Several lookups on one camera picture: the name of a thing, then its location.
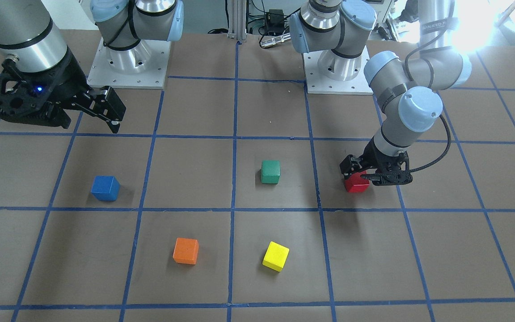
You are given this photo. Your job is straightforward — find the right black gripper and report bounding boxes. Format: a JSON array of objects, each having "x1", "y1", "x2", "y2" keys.
[{"x1": 38, "y1": 49, "x2": 126, "y2": 134}]

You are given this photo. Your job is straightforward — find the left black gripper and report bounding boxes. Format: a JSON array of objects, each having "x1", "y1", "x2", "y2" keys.
[{"x1": 339, "y1": 139, "x2": 412, "y2": 185}]

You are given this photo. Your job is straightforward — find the red block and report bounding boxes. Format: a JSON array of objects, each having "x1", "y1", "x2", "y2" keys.
[{"x1": 344, "y1": 171, "x2": 371, "y2": 193}]

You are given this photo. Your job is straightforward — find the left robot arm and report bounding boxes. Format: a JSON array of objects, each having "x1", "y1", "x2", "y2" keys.
[{"x1": 289, "y1": 0, "x2": 472, "y2": 192}]

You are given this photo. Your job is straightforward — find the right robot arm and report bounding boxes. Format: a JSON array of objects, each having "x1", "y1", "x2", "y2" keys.
[{"x1": 0, "y1": 0, "x2": 126, "y2": 134}]

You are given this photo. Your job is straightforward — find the blue block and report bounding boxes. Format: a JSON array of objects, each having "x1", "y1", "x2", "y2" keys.
[{"x1": 91, "y1": 176, "x2": 120, "y2": 201}]

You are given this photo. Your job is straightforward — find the green block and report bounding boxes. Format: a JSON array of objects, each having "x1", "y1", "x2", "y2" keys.
[{"x1": 260, "y1": 160, "x2": 281, "y2": 185}]

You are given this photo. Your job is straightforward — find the yellow block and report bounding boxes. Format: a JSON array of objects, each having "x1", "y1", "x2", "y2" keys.
[{"x1": 262, "y1": 241, "x2": 290, "y2": 272}]

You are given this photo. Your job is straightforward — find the orange block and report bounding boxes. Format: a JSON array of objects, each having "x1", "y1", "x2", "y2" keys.
[{"x1": 172, "y1": 237, "x2": 199, "y2": 265}]

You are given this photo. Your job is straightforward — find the black power adapter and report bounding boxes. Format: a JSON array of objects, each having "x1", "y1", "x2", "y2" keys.
[{"x1": 265, "y1": 9, "x2": 285, "y2": 33}]

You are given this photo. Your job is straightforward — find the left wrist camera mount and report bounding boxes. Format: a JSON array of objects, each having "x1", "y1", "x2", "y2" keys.
[{"x1": 370, "y1": 151, "x2": 413, "y2": 186}]

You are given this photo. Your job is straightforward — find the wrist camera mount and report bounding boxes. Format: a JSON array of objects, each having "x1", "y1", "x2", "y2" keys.
[
  {"x1": 0, "y1": 55, "x2": 70, "y2": 129},
  {"x1": 370, "y1": 151, "x2": 413, "y2": 186}
]

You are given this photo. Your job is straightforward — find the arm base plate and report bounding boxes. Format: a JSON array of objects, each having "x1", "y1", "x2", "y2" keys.
[
  {"x1": 302, "y1": 47, "x2": 373, "y2": 95},
  {"x1": 87, "y1": 39, "x2": 172, "y2": 89}
]

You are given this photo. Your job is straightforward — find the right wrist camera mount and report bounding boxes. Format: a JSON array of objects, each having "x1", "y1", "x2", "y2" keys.
[{"x1": 0, "y1": 55, "x2": 70, "y2": 129}]

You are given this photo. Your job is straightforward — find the black braided cable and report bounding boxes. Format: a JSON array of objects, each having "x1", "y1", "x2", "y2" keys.
[{"x1": 404, "y1": 42, "x2": 452, "y2": 174}]

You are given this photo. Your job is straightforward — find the aluminium frame post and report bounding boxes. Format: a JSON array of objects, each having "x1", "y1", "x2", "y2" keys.
[{"x1": 226, "y1": 0, "x2": 248, "y2": 43}]

